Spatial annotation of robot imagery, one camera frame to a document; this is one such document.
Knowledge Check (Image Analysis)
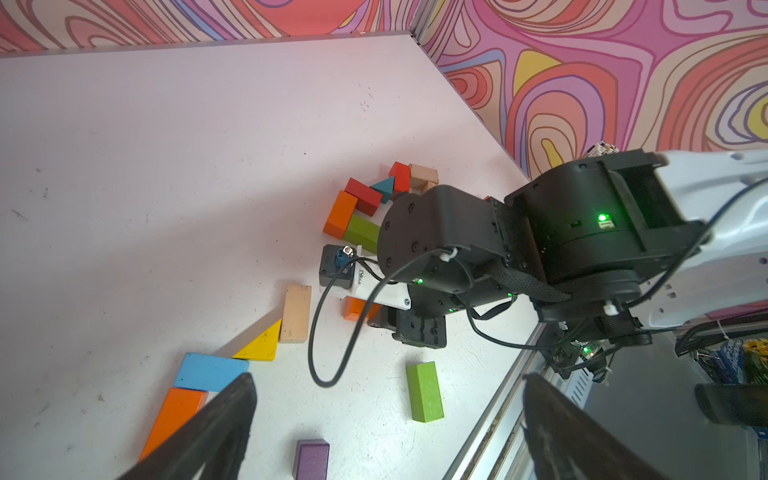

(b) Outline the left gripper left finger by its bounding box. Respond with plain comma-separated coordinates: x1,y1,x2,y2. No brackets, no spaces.
122,372,257,480

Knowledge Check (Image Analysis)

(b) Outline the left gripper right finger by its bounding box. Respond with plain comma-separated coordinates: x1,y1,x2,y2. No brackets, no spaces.
523,374,664,479

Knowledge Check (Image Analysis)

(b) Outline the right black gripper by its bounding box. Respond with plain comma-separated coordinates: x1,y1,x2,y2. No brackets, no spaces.
367,306,447,349

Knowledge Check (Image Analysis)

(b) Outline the orange block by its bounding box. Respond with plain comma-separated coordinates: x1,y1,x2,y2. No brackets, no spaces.
139,388,208,461
323,191,358,240
342,296,381,323

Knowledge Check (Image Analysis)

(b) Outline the light blue long block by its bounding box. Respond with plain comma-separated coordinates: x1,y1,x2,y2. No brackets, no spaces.
174,353,249,392

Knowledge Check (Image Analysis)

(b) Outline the green block bottom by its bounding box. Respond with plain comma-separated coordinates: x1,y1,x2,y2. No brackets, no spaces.
406,362,444,423

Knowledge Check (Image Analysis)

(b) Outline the green block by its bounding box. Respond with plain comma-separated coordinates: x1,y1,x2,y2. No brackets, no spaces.
406,362,444,423
343,214,380,255

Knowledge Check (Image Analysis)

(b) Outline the yellow triangle block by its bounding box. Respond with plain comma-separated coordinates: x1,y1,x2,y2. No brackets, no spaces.
233,319,282,362

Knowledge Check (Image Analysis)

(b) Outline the natural wood block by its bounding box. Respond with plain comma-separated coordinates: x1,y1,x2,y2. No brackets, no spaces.
279,284,312,343
409,164,439,192

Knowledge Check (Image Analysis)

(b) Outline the red block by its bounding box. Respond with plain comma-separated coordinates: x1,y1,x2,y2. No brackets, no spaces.
344,178,383,217
389,162,411,195

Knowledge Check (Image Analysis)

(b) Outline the teal triangle block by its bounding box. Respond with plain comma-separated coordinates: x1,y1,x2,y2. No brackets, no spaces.
370,176,395,204

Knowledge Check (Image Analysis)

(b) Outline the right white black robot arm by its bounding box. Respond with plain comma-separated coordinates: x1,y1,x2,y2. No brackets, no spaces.
377,150,767,344

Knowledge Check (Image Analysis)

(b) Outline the purple cube block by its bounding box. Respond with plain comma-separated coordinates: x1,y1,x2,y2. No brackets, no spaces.
293,439,330,480

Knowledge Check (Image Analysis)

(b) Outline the cup of pencils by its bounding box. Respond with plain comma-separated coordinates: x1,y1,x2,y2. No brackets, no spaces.
584,141,620,158

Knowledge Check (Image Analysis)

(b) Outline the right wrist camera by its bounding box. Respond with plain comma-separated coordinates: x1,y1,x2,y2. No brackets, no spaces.
317,242,414,312

